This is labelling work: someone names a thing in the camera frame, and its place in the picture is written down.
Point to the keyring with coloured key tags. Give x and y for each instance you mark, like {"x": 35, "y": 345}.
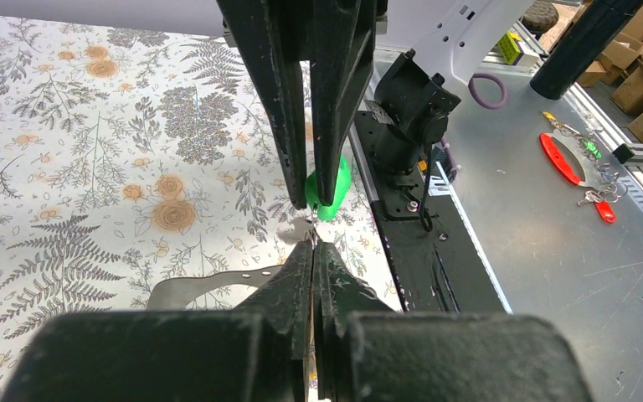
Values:
{"x": 177, "y": 293}

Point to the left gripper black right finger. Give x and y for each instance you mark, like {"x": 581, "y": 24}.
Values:
{"x": 366, "y": 351}

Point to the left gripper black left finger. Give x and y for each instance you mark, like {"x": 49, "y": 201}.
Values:
{"x": 254, "y": 352}

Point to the red handled keyring bunch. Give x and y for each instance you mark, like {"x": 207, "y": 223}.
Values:
{"x": 577, "y": 159}

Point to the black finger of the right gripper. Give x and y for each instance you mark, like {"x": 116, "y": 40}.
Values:
{"x": 272, "y": 40}
{"x": 338, "y": 43}

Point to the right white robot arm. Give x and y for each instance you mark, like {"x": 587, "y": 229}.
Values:
{"x": 422, "y": 87}

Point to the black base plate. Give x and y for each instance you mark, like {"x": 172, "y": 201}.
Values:
{"x": 404, "y": 219}

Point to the black cylinder post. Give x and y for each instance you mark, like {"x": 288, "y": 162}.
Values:
{"x": 600, "y": 22}

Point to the floral table mat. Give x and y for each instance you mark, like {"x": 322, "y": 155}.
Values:
{"x": 127, "y": 157}

